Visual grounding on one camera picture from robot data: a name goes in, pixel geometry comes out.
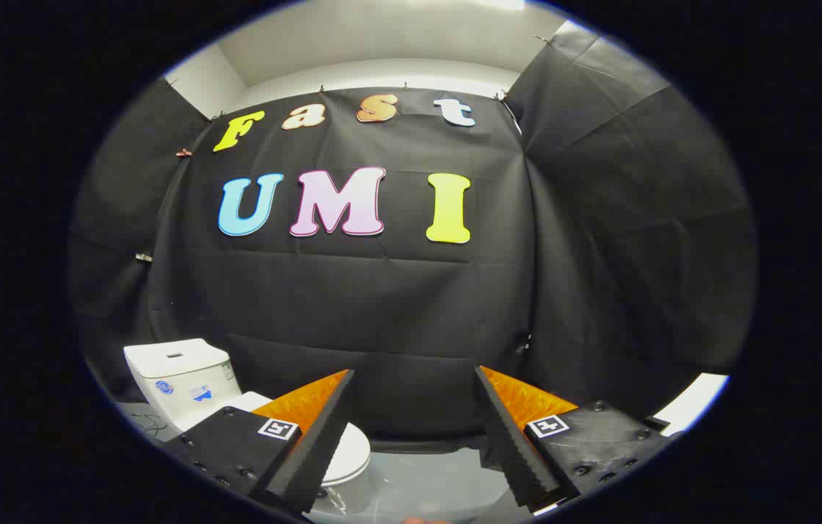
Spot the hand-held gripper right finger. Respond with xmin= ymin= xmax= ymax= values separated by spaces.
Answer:
xmin=474 ymin=365 xmax=682 ymax=510

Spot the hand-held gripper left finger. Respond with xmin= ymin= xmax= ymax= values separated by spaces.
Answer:
xmin=163 ymin=368 xmax=355 ymax=515

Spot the white toilet lid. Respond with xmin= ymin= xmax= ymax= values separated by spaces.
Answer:
xmin=229 ymin=392 xmax=372 ymax=487

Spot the white toilet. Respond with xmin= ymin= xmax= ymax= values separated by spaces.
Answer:
xmin=124 ymin=338 xmax=372 ymax=519

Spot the black backdrop cloth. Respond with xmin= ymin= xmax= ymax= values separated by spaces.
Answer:
xmin=68 ymin=20 xmax=758 ymax=446

